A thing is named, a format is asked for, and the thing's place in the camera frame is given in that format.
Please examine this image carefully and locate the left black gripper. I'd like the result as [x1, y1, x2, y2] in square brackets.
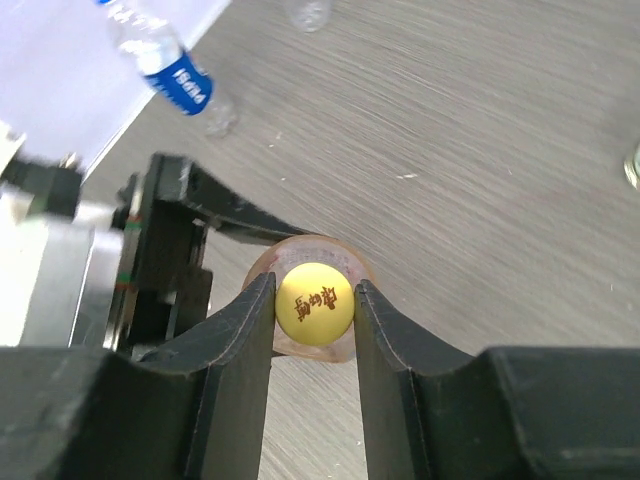
[112, 153, 313, 354]

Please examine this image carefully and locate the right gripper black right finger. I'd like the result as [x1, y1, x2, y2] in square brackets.
[355, 281, 639, 479]

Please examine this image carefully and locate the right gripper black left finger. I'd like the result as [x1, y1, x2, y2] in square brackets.
[1, 273, 276, 479]

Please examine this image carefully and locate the blue label water bottle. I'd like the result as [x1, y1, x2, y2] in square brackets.
[96, 1, 238, 137]

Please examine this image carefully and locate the amber tea bottle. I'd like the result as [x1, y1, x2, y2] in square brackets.
[243, 234, 376, 363]

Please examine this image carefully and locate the yellow bottle cap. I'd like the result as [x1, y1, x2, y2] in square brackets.
[275, 262, 355, 347]

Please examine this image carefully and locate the clear empty plastic bottle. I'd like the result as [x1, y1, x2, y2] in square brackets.
[284, 0, 333, 33]

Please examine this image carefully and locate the green cap glass bottle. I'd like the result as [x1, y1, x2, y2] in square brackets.
[623, 143, 640, 191]

